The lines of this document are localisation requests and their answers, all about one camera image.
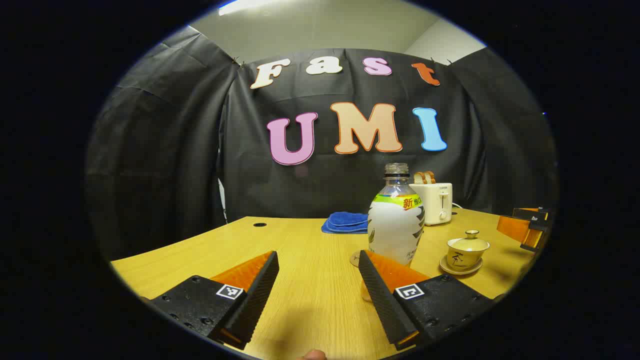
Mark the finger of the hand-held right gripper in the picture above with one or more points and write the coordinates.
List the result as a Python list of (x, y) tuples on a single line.
[(533, 241), (512, 229)]

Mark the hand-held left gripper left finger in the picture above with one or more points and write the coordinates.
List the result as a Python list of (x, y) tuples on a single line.
[(256, 299)]

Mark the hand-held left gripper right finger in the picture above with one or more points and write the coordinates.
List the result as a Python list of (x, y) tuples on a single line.
[(382, 300)]

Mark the cream ceramic teacup lid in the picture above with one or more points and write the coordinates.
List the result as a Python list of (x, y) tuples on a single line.
[(469, 243)]

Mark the round brown coaster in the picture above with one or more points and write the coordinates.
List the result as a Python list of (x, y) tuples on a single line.
[(354, 259)]

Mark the cream ceramic teacup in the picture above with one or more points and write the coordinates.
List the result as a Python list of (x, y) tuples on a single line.
[(462, 257)]

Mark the clear labelled water bottle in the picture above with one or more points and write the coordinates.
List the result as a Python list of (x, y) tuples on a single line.
[(396, 227)]

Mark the cream ceramic saucer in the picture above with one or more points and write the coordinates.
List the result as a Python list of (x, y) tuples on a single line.
[(450, 269)]

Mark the white toaster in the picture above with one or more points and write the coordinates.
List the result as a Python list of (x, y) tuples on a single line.
[(436, 202)]

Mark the blue folded towel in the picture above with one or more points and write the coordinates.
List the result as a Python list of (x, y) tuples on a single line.
[(345, 222)]

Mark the toast bread slice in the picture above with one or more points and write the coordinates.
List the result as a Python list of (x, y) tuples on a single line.
[(430, 177), (419, 178)]

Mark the black backdrop cloth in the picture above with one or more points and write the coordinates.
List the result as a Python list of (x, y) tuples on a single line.
[(165, 150)]

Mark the ceiling light panel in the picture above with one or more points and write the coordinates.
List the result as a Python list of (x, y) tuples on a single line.
[(242, 6)]

